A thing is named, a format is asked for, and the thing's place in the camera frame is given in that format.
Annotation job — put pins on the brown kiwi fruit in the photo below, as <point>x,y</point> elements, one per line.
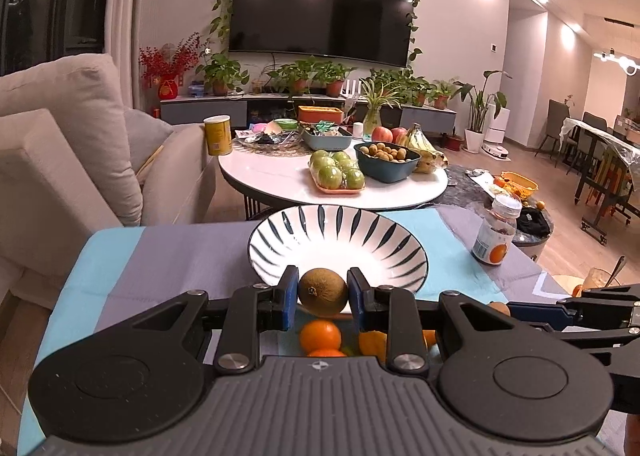
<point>322,292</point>

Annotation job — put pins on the blue grey tablecloth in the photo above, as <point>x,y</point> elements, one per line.
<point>162,343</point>

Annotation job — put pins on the dining table with chairs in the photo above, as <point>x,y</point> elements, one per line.
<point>608,166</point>

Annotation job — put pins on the red flower vase arrangement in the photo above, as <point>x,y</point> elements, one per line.
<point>164,68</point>

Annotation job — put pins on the round white coffee table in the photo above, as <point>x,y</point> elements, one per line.
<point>281,181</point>

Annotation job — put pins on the yellow tin can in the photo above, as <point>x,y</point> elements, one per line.
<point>218,135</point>

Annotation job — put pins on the small orange juice bottle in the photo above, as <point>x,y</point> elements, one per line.
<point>497,230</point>

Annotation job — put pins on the bunch of bananas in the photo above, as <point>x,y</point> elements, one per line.
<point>430,159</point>

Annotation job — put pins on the orange rectangular box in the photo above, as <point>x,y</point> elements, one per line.
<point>313,114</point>

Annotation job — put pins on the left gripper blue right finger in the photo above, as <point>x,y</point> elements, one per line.
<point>357,287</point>

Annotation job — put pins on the grey blue snack tray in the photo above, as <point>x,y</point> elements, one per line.
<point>333,140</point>

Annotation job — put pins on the potted green plant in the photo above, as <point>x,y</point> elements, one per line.
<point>222,74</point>

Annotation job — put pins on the tall leafy floor plant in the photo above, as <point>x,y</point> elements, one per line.
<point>480,101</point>

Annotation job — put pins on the yellow fruit basket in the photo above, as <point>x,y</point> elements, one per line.
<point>516,185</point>

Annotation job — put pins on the tray of green apples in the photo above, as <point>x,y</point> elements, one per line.
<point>336,173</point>

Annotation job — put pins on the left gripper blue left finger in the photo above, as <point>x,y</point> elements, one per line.
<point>284,299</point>

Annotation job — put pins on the wall mounted black television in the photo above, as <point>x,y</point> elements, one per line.
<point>375,31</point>

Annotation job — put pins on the orange fruit piece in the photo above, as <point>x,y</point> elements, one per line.
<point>373,344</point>

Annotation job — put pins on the dark teal longan bowl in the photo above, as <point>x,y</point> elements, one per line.
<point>386,162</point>

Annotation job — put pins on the glass vase with plant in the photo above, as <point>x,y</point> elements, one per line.
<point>377,94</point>

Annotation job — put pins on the striped white ceramic bowl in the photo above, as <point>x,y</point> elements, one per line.
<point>338,238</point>

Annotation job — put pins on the small orange mandarin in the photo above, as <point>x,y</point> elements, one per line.
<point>319,335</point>

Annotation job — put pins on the red apple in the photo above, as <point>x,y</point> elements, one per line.
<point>382,134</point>

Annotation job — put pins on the beige sofa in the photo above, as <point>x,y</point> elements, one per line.
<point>75,159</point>

